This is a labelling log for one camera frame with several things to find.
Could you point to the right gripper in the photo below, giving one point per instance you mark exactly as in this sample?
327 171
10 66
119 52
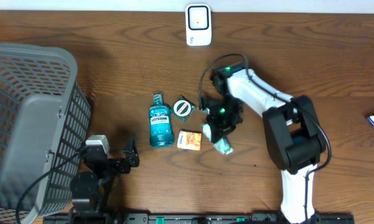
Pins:
219 128

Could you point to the green square box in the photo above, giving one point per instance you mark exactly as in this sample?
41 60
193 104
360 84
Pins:
183 108

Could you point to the teal mouthwash bottle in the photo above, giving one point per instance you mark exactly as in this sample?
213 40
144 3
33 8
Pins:
161 134

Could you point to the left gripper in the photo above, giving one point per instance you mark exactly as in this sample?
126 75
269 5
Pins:
130 157

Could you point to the light blue wipes pack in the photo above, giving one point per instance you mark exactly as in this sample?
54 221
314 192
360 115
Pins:
222 145

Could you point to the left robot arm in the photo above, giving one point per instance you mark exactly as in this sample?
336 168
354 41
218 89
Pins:
91 189

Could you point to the white barcode scanner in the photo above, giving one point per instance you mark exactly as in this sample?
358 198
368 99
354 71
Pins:
198 25

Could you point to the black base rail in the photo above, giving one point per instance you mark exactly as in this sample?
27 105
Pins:
143 218

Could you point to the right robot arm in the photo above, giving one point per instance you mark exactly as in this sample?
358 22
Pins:
294 137

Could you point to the orange small packet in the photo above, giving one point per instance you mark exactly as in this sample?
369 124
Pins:
189 140

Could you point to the grey plastic basket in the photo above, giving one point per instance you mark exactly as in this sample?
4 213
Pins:
44 119

